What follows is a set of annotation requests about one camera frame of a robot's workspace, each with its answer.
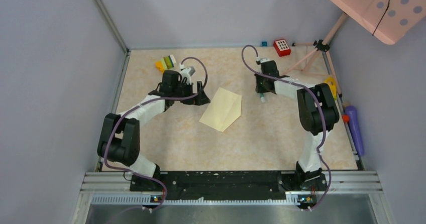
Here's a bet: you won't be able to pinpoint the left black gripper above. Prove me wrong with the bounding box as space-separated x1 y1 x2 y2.
172 80 209 105

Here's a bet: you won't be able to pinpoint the white glue stick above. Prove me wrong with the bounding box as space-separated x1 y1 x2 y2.
259 93 266 103

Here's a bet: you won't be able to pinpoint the pale yellow envelope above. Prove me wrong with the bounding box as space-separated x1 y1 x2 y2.
199 87 242 132

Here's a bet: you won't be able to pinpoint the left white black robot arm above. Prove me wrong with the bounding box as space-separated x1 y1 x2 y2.
97 67 210 190

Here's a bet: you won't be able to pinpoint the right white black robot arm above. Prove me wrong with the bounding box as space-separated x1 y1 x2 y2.
255 57 340 190

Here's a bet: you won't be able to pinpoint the red toy block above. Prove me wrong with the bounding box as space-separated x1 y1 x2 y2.
273 39 291 57

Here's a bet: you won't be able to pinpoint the stacked colourful toy bricks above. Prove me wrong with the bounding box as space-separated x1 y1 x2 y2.
155 54 177 73

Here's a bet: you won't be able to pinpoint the yellow triangular toy block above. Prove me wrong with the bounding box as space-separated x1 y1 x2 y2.
324 76 338 100

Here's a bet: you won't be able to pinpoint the pink wooden tripod stand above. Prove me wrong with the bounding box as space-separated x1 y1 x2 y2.
284 12 349 97

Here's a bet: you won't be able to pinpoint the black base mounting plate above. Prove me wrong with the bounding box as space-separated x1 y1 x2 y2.
130 171 328 201

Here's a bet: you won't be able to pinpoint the purple flashlight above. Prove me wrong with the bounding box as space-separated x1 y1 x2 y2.
343 105 365 156

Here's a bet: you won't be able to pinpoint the pink dotted board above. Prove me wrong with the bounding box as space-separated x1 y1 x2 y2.
330 0 425 45

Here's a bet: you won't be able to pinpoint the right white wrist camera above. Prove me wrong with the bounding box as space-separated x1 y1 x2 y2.
256 57 270 65

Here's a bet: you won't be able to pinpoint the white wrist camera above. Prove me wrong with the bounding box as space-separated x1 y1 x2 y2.
256 57 270 65
179 64 195 85

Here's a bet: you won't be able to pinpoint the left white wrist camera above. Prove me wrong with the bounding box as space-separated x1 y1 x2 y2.
179 64 195 85

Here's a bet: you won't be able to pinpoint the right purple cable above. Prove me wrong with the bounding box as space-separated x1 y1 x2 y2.
241 45 333 211

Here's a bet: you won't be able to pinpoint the purple cable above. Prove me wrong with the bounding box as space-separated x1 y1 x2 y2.
241 45 333 211
103 56 208 213

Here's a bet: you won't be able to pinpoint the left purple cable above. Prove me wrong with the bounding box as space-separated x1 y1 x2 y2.
103 56 208 213

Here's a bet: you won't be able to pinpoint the aluminium frame rail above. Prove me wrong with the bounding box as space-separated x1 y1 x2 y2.
93 0 129 54

